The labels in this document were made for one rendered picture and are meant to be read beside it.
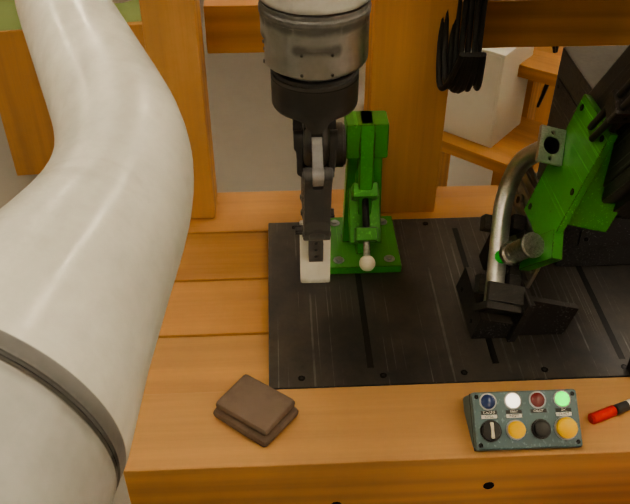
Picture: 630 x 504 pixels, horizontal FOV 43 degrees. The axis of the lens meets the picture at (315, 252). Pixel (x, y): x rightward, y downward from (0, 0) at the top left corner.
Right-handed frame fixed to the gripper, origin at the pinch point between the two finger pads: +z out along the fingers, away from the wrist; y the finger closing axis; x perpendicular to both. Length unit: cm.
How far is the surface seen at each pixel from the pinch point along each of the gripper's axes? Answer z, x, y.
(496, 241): 28, 31, -37
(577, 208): 17, 39, -29
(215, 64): 130, -37, -321
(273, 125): 130, -7, -257
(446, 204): 43, 30, -68
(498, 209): 25, 32, -41
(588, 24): 8, 53, -75
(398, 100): 18, 18, -66
